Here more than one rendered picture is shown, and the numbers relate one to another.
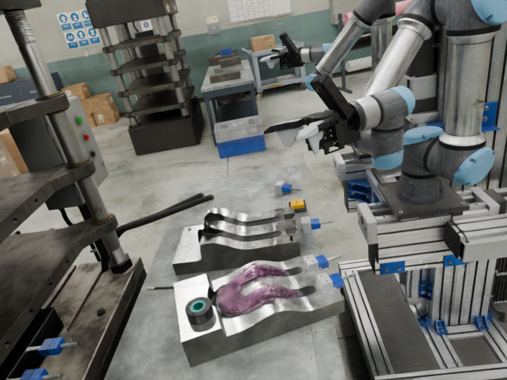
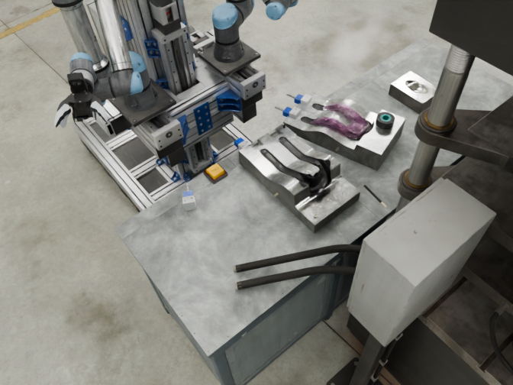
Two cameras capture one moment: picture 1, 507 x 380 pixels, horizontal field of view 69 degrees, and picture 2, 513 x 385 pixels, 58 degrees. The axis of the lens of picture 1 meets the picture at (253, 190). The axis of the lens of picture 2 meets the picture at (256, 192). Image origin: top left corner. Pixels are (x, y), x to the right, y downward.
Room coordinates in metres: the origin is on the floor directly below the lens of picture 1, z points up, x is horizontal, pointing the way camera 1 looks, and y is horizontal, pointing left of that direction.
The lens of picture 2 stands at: (2.25, 0.94, 2.41)
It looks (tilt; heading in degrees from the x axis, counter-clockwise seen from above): 53 degrees down; 229
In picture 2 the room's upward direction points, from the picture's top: 5 degrees counter-clockwise
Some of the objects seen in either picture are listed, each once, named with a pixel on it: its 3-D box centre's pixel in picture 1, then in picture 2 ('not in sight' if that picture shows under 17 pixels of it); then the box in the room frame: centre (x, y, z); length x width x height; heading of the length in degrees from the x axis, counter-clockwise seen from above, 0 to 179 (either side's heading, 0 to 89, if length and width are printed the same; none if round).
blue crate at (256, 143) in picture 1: (241, 141); not in sight; (4.56, 0.04, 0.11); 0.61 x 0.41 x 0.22; 88
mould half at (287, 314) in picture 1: (256, 297); (342, 124); (0.91, 0.06, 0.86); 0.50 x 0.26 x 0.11; 101
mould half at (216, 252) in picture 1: (236, 234); (297, 171); (1.28, 0.10, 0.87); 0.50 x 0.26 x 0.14; 84
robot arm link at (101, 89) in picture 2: not in sight; (96, 91); (1.79, -0.43, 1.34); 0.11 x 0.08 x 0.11; 149
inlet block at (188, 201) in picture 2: (288, 188); (188, 194); (1.67, -0.18, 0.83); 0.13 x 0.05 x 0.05; 57
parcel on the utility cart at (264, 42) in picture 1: (262, 44); not in sight; (7.26, -0.68, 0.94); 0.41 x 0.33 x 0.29; 95
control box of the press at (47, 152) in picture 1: (106, 250); (381, 334); (1.57, 0.78, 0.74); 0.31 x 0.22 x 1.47; 174
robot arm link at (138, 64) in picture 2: not in sight; (130, 69); (1.56, -0.60, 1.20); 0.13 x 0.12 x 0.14; 149
